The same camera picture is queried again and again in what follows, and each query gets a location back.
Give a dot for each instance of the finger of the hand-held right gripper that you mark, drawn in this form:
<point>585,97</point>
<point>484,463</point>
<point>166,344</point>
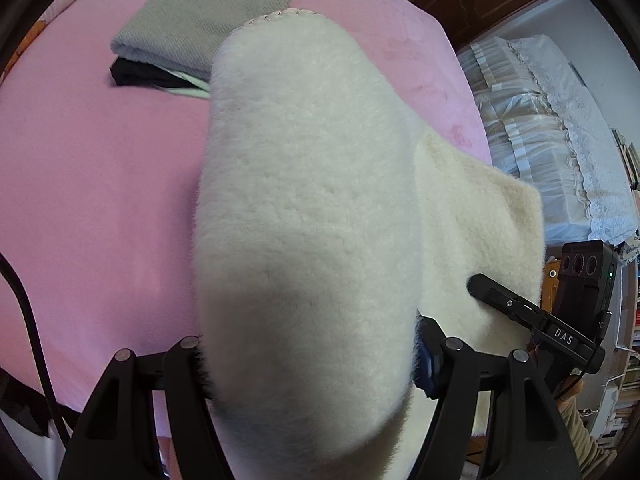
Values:
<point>500,300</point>

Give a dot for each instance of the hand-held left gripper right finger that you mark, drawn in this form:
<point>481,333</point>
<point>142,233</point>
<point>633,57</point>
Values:
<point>427,365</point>

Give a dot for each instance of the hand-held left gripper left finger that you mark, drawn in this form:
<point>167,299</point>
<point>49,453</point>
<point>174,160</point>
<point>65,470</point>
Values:
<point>190,375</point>

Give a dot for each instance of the cream fluffy coat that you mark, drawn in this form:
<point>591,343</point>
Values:
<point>300,185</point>

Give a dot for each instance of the person's right forearm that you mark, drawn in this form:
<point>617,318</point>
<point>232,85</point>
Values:
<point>585,435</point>

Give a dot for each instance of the white lace furniture cover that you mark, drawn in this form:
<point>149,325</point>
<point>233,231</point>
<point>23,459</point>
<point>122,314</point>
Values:
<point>540,135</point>

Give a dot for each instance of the pink bed sheet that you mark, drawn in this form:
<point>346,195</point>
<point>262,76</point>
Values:
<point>100,185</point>

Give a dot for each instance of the light green folded garment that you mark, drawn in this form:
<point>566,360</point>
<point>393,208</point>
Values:
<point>192,87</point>

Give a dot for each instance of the black folded garment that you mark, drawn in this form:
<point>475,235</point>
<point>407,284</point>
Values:
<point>135,72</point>

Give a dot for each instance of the grey knit folded sweater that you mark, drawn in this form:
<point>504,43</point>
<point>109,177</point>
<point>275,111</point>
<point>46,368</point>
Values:
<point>200,15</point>

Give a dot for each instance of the floral printed quilt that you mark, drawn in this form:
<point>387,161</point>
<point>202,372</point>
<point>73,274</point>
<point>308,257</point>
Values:
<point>60,0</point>

